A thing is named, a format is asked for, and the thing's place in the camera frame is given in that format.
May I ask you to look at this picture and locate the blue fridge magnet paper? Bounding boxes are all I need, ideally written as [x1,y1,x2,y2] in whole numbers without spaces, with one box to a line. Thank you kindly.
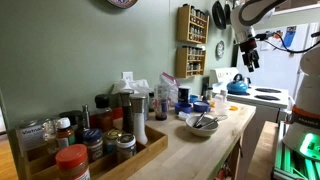
[283,25,298,49]

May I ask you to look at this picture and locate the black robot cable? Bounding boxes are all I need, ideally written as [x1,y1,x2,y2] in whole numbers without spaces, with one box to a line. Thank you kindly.
[255,30,320,55]

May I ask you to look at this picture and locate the small dark cap bottle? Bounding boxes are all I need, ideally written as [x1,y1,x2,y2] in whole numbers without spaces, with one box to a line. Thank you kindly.
[205,87,214,101]

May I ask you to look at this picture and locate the white kitchen stove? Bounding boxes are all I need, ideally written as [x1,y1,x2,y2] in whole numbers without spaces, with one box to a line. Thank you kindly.
[209,67,290,180]

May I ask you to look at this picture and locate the white plastic bag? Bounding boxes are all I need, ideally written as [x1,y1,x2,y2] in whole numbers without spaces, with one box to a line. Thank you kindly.
[111,79,153,101]

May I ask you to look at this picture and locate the white refrigerator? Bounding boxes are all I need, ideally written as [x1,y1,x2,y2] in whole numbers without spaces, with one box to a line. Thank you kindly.
[235,22,320,101]

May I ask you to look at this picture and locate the clear glass jar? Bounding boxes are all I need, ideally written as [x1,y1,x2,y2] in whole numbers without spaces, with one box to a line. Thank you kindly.
[42,119,61,155]

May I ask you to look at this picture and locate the black lid wide jar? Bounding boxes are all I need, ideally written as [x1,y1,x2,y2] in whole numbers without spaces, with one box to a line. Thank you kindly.
[59,110,84,134]

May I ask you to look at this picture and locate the dark can white lid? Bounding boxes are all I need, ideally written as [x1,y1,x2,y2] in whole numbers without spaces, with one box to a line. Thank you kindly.
[177,86,192,104]

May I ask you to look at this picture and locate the red lid spice jar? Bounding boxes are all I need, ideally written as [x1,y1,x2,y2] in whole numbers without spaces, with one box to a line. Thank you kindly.
[55,143,91,180]

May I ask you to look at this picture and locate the wooden spice rack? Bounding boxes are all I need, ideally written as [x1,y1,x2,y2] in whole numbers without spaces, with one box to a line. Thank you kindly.
[176,3,210,45]
[175,45,207,80]

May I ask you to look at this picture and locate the tall printed bottle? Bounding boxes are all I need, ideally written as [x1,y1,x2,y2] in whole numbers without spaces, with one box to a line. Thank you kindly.
[153,84,170,122]

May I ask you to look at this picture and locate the blue lid spice jar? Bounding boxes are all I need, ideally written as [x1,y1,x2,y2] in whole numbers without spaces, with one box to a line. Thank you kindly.
[82,128,105,164]

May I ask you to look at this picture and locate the white cap red bottle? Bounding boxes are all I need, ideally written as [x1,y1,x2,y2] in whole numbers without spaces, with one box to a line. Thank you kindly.
[55,117,77,149]

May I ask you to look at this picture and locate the gold lid small jar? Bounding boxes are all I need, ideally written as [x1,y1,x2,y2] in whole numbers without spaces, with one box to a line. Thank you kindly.
[105,129,123,154]

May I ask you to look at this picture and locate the metal whisk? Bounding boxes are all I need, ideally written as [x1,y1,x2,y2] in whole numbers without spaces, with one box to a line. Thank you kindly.
[196,114,229,131]

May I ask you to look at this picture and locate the small round wall plate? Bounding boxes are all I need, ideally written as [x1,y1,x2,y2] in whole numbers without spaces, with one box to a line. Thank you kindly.
[215,40,226,61]

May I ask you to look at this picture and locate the large decorative wall plate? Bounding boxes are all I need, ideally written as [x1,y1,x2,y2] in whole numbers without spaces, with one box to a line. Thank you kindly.
[107,0,139,9]

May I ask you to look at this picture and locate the black hanging frying pan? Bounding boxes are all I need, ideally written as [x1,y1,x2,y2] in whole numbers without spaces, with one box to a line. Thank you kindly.
[211,0,228,31]
[223,0,233,25]

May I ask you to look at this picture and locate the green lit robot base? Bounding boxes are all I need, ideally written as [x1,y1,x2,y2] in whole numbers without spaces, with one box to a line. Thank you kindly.
[271,121,320,180]

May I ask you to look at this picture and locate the small white lid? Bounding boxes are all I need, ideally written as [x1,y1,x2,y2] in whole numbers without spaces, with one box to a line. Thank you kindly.
[178,111,191,121]

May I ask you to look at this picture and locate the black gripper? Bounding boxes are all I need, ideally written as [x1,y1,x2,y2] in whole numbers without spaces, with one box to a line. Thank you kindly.
[239,37,261,73]

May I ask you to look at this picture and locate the white cylindrical container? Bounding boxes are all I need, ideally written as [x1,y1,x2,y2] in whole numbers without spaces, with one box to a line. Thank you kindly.
[219,89,229,102]

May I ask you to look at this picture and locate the metal tongs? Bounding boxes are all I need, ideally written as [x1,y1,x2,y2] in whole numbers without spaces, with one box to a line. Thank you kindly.
[193,111,207,129]

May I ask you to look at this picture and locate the blue bowl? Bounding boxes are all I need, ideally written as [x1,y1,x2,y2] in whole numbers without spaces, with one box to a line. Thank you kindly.
[174,102,194,116]
[193,101,212,114]

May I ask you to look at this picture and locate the white wall outlet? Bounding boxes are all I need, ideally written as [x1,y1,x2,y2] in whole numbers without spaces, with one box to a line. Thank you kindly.
[121,71,134,82]

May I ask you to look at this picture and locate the slim steel bottle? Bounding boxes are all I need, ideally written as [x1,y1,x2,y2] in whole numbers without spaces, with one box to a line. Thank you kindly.
[81,104,91,130]

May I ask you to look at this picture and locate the white salt grinder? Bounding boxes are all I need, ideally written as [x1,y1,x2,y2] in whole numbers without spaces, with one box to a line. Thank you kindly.
[130,94,149,146]

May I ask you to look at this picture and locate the clear plastic lunch box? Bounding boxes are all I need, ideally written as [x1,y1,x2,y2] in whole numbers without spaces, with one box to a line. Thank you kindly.
[214,100,231,117]

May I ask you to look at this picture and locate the wooden spice tray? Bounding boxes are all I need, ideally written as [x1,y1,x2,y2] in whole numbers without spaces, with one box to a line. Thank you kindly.
[23,124,169,180]

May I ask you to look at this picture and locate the black cap brown bottle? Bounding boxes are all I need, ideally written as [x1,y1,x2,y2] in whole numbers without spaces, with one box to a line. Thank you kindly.
[94,93,114,133]

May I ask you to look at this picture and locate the white lid dark jar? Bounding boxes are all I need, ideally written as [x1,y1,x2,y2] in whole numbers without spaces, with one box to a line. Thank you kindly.
[116,133,138,165]

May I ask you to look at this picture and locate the blue tea kettle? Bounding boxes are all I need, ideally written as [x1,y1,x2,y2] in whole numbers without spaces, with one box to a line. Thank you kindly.
[226,73,250,95]

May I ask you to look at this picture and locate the dark pepper grinder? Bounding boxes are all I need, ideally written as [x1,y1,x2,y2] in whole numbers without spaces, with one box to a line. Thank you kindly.
[119,89,135,134]

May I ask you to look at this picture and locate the clear zip bag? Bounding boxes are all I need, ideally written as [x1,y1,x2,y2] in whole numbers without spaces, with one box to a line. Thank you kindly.
[159,72,181,107]

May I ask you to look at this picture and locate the white ceramic bowl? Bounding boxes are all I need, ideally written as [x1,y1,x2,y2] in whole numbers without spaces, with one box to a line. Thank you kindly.
[185,114,220,138]

